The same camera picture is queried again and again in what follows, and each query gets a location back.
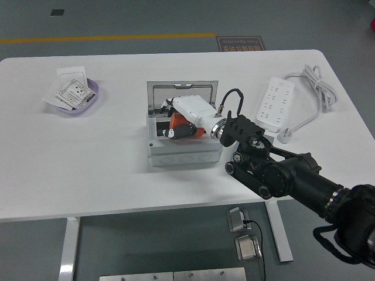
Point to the white power strip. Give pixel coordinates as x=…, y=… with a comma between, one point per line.
x=275, y=99

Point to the silver foot pedal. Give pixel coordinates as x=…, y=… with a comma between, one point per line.
x=235, y=219
x=247, y=248

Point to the transparent grey box lid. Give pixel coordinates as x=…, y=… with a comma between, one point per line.
x=158, y=93

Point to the red object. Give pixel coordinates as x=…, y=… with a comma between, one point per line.
x=372, y=24

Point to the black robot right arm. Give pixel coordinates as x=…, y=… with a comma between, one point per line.
x=293, y=172

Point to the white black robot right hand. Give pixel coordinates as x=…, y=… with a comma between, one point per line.
x=193, y=108

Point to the plain white switch plate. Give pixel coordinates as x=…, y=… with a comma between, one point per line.
x=70, y=73

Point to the white flat cover plate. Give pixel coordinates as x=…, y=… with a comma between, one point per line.
x=50, y=99

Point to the brown floor sign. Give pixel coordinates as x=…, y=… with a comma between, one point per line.
x=240, y=44

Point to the white socket panel with print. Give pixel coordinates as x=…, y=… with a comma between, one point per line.
x=75, y=93

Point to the grey plastic junction box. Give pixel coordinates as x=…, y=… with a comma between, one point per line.
x=181, y=152

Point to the dark square floor hatch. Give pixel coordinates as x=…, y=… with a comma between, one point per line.
x=57, y=12

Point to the white table leg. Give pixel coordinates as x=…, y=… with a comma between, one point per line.
x=279, y=234
x=68, y=248

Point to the orange cylinder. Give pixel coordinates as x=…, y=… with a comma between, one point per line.
x=178, y=120

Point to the grey metal base plate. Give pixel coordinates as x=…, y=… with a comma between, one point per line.
x=134, y=277
x=209, y=275

